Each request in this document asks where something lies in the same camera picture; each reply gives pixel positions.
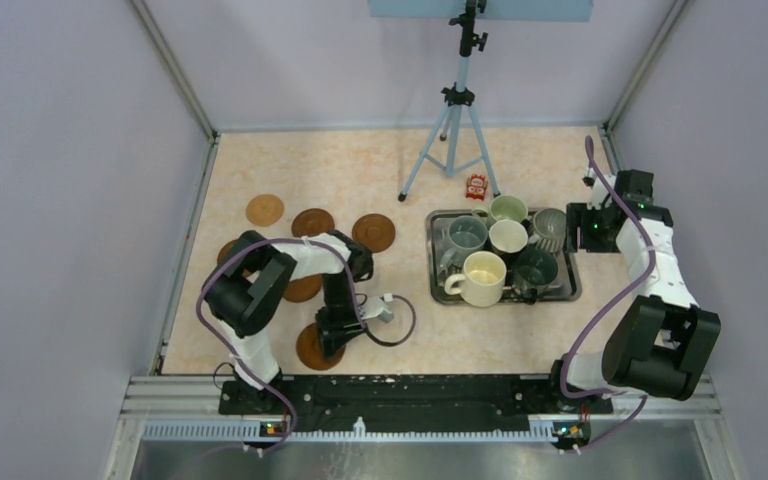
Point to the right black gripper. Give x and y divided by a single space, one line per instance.
578 216

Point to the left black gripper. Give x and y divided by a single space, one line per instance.
333 331

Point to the brown wooden coaster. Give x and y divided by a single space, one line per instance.
312 222
303 289
310 353
375 231
225 252

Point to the steel tray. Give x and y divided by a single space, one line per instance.
567 285

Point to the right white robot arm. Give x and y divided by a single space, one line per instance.
664 340

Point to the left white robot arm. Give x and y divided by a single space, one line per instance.
244 292

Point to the light wooden coaster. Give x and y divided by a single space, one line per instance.
264 210

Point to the grey ribbed mug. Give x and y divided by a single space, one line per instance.
548 230

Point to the dark teal mug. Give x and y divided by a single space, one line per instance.
532 273

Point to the white faceted mug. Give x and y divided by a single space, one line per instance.
507 237

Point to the light green mug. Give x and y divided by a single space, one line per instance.
503 207

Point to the cream mug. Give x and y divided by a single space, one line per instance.
481 281

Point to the red owl figurine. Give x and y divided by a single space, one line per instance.
476 187

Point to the blue-grey mug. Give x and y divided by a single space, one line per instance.
465 235

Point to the blue board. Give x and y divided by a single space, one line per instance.
509 10

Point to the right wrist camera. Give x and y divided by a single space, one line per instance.
599 194

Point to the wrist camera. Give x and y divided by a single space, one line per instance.
379 307
599 194

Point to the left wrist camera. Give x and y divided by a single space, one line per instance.
379 307

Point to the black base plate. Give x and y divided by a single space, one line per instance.
408 403

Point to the blue camera tripod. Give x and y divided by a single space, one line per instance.
458 99

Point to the aluminium frame rail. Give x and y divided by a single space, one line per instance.
187 407

